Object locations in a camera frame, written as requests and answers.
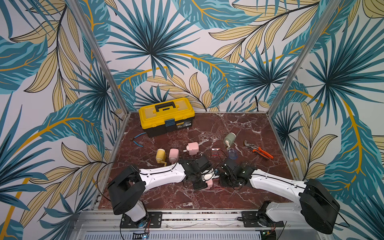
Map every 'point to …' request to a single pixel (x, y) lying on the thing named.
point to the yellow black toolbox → (166, 116)
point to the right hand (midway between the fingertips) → (219, 181)
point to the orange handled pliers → (258, 150)
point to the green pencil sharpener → (229, 139)
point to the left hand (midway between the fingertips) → (201, 182)
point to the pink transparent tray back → (216, 152)
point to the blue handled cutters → (132, 139)
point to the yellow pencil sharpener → (161, 156)
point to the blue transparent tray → (233, 154)
